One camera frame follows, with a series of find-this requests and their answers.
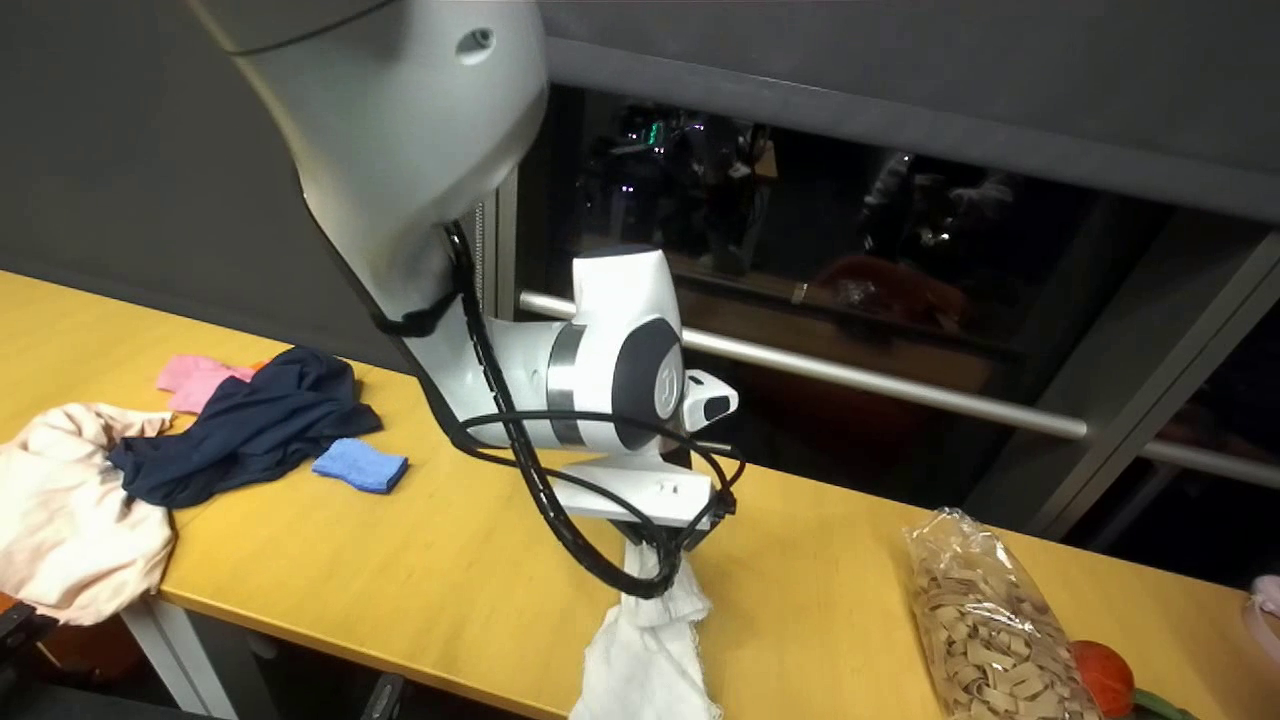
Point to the cream cloth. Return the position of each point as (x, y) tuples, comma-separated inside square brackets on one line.
[(66, 535)]

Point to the red tomato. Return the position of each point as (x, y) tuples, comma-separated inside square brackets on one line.
[(1103, 675)]

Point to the pink cloth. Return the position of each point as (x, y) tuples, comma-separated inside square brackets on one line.
[(196, 381)]

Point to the pale pink object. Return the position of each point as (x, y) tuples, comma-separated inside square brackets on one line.
[(1265, 615)]

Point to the navy blue cloth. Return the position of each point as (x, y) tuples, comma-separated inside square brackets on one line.
[(253, 427)]

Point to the short silver window rail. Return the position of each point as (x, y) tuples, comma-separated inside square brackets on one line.
[(1215, 465)]

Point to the green vegetable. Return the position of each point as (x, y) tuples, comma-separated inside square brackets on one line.
[(1156, 708)]

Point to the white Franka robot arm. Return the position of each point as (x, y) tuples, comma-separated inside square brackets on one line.
[(400, 122)]

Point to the small blue cloth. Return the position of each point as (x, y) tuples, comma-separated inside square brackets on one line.
[(362, 465)]

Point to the grey roller blind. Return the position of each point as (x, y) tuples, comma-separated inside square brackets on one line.
[(933, 80)]

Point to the grey table leg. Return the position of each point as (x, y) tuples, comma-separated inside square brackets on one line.
[(172, 662)]

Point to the long silver window rail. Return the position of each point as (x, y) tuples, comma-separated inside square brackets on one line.
[(867, 381)]

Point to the white tea towel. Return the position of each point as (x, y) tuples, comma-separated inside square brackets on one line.
[(646, 654)]

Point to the grey slanted window post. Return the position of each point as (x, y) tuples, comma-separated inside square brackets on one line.
[(1135, 372)]

